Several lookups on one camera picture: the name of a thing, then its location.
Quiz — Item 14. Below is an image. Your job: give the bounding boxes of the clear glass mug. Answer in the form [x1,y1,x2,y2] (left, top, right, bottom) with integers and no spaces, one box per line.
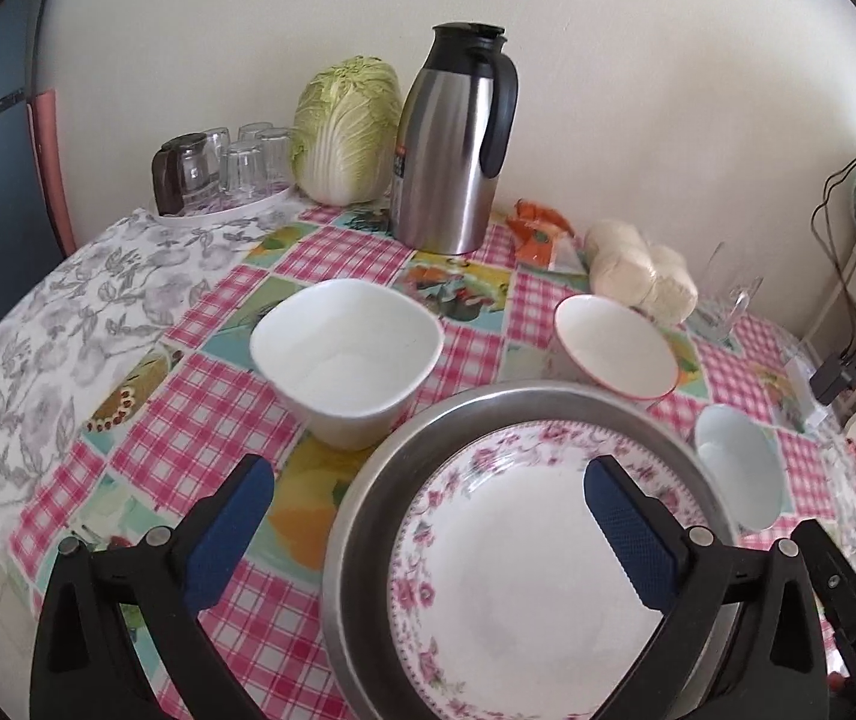
[690,241,765,346]

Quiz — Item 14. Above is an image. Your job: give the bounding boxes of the stainless steel basin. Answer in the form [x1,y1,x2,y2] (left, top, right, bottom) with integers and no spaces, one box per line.
[323,381,740,720]

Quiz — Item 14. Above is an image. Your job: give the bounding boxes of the black charger cable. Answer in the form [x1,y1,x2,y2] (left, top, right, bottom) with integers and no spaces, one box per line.
[822,157,856,365]
[809,157,856,365]

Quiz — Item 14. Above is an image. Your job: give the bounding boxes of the orange snack packet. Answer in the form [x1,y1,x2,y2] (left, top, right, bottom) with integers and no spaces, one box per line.
[507,199,586,275]

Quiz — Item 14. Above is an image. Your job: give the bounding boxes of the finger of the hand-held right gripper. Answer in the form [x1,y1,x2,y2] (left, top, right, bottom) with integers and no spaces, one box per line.
[792,519,856,702]

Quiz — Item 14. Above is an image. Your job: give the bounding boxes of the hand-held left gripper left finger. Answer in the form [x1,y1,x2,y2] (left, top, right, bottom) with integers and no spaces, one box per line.
[30,454,276,720]

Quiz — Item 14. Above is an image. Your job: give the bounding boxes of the bag of white steamed buns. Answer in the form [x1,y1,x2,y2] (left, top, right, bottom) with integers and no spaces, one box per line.
[584,219,699,325]

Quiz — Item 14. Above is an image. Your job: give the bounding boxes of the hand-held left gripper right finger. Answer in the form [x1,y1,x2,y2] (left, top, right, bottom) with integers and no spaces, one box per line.
[583,455,830,720]

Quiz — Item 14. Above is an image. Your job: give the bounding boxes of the napa cabbage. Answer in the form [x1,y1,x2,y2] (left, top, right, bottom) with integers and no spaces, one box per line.
[291,55,404,206]

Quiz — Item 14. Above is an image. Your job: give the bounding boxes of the pink checked tablecloth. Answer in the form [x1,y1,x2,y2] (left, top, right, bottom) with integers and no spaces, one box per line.
[8,199,849,720]

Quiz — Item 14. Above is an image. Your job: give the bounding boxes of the white serving tray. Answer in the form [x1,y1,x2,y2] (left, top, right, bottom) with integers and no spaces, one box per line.
[154,181,303,224]

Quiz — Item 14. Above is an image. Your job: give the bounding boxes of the stainless steel thermos jug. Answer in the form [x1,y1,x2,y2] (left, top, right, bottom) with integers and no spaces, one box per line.
[389,22,519,256]

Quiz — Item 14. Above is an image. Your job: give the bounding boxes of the strawberry print bowl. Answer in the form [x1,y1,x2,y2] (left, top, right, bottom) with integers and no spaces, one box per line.
[554,295,680,410]

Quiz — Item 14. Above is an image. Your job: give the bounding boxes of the small white bowl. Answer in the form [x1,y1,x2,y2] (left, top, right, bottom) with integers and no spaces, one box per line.
[249,278,445,452]

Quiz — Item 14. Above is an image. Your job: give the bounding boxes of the round floral rim plate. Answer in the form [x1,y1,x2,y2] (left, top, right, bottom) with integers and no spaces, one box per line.
[389,422,718,720]

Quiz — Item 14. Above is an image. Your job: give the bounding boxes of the black charger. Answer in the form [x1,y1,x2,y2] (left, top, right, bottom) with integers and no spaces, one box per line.
[810,356,856,402]

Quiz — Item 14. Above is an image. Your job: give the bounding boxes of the light blue bowl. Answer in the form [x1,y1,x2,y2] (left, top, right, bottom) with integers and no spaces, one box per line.
[694,404,785,533]

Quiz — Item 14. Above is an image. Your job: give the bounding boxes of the pink trim strip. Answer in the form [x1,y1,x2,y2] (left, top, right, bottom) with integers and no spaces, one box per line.
[29,88,78,256]

